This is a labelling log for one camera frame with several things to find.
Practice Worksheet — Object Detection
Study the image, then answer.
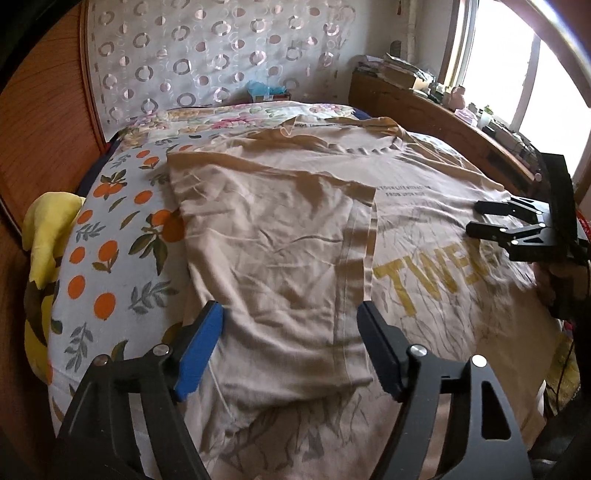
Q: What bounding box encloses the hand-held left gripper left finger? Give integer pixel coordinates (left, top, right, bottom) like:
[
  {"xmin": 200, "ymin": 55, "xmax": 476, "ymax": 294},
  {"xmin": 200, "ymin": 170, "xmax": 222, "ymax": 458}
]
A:
[{"xmin": 54, "ymin": 300, "xmax": 225, "ymax": 480}]

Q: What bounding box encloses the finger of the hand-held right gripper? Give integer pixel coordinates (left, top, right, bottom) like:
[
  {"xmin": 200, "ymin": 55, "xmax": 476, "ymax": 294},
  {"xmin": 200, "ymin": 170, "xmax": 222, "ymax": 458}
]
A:
[
  {"xmin": 475, "ymin": 196, "xmax": 550, "ymax": 225},
  {"xmin": 466, "ymin": 220, "xmax": 555, "ymax": 262}
]

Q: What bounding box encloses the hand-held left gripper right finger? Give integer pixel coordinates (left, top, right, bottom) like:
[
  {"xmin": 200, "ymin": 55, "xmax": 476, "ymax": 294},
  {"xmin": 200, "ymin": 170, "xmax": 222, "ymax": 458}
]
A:
[{"xmin": 356, "ymin": 301, "xmax": 532, "ymax": 480}]

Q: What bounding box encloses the beige printed t-shirt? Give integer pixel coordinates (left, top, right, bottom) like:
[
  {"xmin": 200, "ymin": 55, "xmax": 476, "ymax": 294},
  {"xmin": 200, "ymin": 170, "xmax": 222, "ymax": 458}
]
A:
[{"xmin": 167, "ymin": 116, "xmax": 561, "ymax": 480}]

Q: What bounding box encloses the person's right hand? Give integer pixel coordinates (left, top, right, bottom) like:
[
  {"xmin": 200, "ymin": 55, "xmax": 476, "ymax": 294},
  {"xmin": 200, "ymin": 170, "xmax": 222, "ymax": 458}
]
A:
[{"xmin": 534, "ymin": 262, "xmax": 570, "ymax": 318}]

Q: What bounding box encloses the long wooden cabinet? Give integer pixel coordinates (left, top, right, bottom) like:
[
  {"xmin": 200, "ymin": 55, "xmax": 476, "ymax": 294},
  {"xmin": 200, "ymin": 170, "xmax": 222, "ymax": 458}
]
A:
[{"xmin": 348, "ymin": 69, "xmax": 543, "ymax": 195}]

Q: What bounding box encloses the window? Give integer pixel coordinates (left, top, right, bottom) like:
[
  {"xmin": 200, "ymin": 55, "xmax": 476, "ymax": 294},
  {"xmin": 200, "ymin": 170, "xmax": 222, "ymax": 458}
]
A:
[{"xmin": 438, "ymin": 0, "xmax": 591, "ymax": 181}]

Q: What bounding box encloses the stack of books and papers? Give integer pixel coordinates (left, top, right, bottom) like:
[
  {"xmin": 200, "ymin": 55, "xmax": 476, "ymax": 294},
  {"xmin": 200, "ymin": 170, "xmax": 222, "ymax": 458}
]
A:
[{"xmin": 353, "ymin": 53, "xmax": 437, "ymax": 92}]

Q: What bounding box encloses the yellow plush toy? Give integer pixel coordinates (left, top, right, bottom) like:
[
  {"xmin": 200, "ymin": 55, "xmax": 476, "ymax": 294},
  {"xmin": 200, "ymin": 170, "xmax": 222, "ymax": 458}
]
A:
[{"xmin": 21, "ymin": 191, "xmax": 86, "ymax": 384}]

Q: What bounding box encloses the floral quilt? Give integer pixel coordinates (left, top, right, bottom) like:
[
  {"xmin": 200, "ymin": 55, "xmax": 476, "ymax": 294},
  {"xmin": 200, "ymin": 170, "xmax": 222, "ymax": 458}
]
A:
[{"xmin": 115, "ymin": 102, "xmax": 370, "ymax": 149}]

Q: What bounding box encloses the blue tissue pack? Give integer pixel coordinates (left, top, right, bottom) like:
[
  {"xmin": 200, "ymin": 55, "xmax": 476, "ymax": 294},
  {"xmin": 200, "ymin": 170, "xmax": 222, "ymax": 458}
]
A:
[{"xmin": 245, "ymin": 80, "xmax": 291, "ymax": 103}]

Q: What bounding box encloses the wooden wardrobe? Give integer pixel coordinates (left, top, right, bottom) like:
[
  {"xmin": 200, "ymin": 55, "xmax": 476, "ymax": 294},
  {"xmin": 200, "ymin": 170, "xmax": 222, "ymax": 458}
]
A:
[{"xmin": 0, "ymin": 0, "xmax": 112, "ymax": 480}]

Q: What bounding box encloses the white wall pipe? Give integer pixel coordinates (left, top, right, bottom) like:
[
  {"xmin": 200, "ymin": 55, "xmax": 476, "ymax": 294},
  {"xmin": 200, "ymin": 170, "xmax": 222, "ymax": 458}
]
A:
[{"xmin": 405, "ymin": 0, "xmax": 419, "ymax": 58}]

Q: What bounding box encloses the circle pattern wall curtain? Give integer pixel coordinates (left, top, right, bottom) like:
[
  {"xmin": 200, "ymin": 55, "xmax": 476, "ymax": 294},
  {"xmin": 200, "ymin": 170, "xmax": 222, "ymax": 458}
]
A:
[{"xmin": 85, "ymin": 0, "xmax": 407, "ymax": 139}]

